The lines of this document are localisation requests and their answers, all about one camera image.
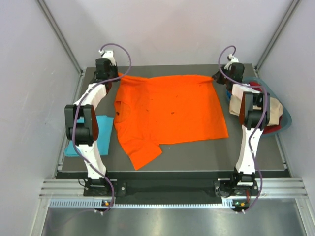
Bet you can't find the orange t-shirt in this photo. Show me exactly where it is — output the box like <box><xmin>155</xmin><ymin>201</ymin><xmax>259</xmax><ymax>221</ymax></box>
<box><xmin>114</xmin><ymin>75</ymin><xmax>229</xmax><ymax>170</ymax></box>

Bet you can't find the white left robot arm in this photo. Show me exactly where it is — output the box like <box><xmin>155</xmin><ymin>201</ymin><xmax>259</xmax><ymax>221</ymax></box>
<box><xmin>64</xmin><ymin>50</ymin><xmax>118</xmax><ymax>196</ymax></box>

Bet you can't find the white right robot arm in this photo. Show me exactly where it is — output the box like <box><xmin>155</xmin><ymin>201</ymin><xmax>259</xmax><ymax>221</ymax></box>
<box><xmin>213</xmin><ymin>54</ymin><xmax>270</xmax><ymax>195</ymax></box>

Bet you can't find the blue t-shirt in basket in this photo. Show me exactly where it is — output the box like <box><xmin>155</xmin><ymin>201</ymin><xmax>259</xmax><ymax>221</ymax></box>
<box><xmin>226</xmin><ymin>90</ymin><xmax>231</xmax><ymax>101</ymax></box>

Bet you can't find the folded light blue t-shirt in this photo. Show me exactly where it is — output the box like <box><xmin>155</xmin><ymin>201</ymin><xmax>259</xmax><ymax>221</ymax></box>
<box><xmin>64</xmin><ymin>115</ymin><xmax>114</xmax><ymax>157</ymax></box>

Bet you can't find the beige t-shirt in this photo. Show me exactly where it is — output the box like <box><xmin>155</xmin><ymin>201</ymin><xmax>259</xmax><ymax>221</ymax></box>
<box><xmin>229</xmin><ymin>84</ymin><xmax>284</xmax><ymax>126</ymax></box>

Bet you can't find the dark red t-shirt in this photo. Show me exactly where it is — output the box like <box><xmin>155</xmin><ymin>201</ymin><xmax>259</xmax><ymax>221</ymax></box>
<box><xmin>246</xmin><ymin>80</ymin><xmax>282</xmax><ymax>135</ymax></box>

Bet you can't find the blue plastic laundry basket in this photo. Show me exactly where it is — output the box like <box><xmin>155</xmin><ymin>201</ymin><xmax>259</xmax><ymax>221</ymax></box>
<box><xmin>225</xmin><ymin>77</ymin><xmax>292</xmax><ymax>138</ymax></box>

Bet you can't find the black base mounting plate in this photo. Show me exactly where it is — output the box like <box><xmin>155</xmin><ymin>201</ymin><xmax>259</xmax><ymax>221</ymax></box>
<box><xmin>84</xmin><ymin>179</ymin><xmax>247</xmax><ymax>204</ymax></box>

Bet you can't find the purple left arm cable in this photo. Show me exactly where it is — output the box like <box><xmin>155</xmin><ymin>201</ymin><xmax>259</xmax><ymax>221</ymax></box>
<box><xmin>73</xmin><ymin>43</ymin><xmax>132</xmax><ymax>214</ymax></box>

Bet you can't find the grey slotted cable duct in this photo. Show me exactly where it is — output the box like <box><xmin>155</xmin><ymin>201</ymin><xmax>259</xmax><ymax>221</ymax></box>
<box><xmin>49</xmin><ymin>199</ymin><xmax>245</xmax><ymax>209</ymax></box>

